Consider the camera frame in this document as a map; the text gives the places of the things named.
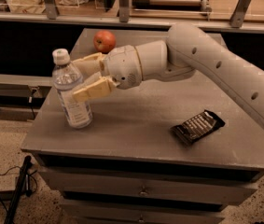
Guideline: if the upper grey drawer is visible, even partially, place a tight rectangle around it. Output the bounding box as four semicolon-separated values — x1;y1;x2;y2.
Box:
39;167;257;205

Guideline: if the black tripod leg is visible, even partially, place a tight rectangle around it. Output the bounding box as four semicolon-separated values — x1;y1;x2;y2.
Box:
4;156;32;224

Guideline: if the clear plastic water bottle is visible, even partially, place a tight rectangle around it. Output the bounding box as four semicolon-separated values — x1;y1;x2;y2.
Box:
52;49;92;129

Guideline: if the grey low bench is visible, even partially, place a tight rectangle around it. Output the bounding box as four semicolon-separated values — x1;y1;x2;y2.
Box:
0;73;53;119

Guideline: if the black snack bar wrapper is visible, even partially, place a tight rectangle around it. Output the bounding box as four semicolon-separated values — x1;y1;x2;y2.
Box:
170;110;225;147

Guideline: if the grey drawer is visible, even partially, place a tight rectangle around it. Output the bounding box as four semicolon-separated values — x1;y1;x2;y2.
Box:
39;167;257;205
60;198;224;224

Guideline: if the lower grey drawer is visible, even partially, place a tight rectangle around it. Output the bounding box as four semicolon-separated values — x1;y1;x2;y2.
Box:
60;198;224;224

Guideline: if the grey metal shelf rail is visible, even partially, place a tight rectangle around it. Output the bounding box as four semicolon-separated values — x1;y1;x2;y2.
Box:
0;0;264;33

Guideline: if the red apple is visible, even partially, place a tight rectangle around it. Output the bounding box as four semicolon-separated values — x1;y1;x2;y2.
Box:
93;30;116;53

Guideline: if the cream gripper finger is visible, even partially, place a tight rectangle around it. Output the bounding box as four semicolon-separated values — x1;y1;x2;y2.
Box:
72;72;119;102
73;52;105;78

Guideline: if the white rounded gripper body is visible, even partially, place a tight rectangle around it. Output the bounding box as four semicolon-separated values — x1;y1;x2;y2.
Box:
103;45;142;90

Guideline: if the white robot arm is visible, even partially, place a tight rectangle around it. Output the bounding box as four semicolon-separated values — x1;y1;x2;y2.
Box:
73;22;264;130

